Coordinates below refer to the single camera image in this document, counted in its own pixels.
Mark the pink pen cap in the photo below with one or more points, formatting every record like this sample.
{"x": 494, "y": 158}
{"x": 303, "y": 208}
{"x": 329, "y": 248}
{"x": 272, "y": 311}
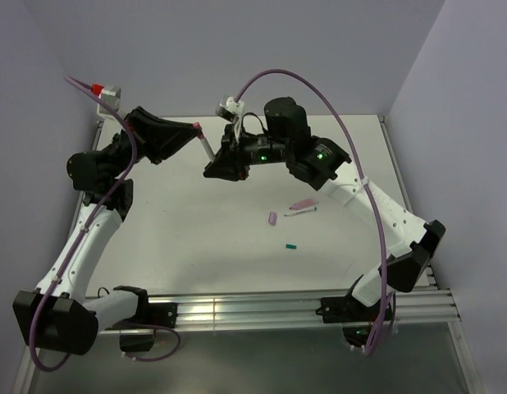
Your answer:
{"x": 199, "y": 129}

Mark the pink highlighter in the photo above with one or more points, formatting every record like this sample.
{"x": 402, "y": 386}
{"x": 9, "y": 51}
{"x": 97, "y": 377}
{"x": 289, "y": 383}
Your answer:
{"x": 304, "y": 203}

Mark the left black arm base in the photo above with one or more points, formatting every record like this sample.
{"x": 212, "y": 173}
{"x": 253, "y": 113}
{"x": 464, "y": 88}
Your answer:
{"x": 158, "y": 314}

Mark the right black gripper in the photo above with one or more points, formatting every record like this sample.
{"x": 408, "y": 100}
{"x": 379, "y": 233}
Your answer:
{"x": 229, "y": 163}

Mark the aluminium rail frame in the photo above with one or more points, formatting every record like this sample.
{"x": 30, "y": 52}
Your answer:
{"x": 206, "y": 245}

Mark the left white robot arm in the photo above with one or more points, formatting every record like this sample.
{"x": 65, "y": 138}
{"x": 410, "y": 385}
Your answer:
{"x": 56, "y": 315}

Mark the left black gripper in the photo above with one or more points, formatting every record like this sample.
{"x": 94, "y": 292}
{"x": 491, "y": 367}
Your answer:
{"x": 161, "y": 139}

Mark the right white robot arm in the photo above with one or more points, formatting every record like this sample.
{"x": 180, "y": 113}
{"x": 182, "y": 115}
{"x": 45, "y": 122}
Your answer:
{"x": 409, "y": 241}

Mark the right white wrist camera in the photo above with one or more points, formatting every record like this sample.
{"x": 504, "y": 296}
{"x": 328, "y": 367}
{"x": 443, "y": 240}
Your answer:
{"x": 231, "y": 110}

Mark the teal thin pen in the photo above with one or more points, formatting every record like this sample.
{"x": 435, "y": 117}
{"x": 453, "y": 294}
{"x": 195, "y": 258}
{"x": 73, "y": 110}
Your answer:
{"x": 303, "y": 211}

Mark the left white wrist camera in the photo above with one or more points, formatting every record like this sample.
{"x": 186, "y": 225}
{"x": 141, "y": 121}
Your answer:
{"x": 110, "y": 95}

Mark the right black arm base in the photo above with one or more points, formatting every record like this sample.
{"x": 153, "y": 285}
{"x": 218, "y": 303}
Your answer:
{"x": 347, "y": 310}

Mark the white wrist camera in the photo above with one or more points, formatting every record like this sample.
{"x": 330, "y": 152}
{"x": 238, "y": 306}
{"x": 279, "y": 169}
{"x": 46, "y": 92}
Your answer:
{"x": 231, "y": 110}
{"x": 110, "y": 95}

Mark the purple marker cap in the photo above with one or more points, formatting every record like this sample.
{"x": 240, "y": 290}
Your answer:
{"x": 272, "y": 218}

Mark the white thin pen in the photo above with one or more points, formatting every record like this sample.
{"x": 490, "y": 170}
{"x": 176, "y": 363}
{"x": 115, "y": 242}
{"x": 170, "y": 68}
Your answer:
{"x": 207, "y": 148}

